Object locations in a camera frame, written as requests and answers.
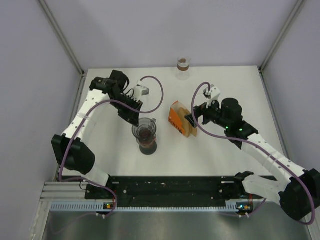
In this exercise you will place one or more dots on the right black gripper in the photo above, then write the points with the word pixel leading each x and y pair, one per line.
pixel 203 110

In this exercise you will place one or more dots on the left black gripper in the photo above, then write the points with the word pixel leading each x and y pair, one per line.
pixel 130 115

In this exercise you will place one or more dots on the clear plastic coffee dripper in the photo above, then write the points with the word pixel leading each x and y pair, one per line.
pixel 145 132

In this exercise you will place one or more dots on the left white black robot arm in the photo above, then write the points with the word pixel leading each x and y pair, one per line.
pixel 71 147

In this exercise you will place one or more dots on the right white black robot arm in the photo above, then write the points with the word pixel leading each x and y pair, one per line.
pixel 295 189

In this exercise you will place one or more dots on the orange coffee filter box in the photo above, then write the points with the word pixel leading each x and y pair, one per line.
pixel 176 116

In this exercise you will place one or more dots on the glass cup with coffee grounds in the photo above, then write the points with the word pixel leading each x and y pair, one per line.
pixel 183 66

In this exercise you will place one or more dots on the stack of brown filters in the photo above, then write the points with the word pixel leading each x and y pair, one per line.
pixel 186 128

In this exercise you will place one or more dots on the glass carafe red collar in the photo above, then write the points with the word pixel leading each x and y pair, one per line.
pixel 148 147

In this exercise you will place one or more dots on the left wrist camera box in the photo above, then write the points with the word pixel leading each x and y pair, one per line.
pixel 139 91

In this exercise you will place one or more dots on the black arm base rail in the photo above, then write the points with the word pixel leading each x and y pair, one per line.
pixel 168 191

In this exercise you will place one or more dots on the left aluminium frame post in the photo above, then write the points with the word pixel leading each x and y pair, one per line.
pixel 60 35

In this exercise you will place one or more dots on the aluminium frame post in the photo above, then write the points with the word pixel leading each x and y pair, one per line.
pixel 60 35
pixel 297 8

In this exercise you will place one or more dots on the grey slotted cable duct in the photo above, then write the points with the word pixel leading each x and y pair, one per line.
pixel 77 206

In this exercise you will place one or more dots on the right aluminium frame post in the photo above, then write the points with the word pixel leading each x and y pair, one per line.
pixel 297 8

